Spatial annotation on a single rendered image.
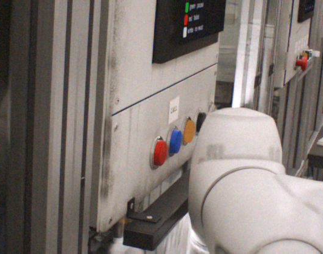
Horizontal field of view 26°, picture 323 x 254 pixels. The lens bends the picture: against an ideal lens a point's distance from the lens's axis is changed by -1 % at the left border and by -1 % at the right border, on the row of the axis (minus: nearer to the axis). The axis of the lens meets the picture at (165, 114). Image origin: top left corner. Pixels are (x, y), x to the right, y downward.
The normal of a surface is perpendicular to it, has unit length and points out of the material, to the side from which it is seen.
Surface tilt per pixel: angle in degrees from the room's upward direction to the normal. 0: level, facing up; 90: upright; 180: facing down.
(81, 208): 90
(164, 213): 0
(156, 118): 90
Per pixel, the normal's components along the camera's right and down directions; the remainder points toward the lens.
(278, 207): -0.11, -0.88
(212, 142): -0.66, -0.29
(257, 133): 0.33, -0.32
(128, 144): 0.95, 0.14
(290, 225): 0.01, -0.77
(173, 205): 0.07, -0.97
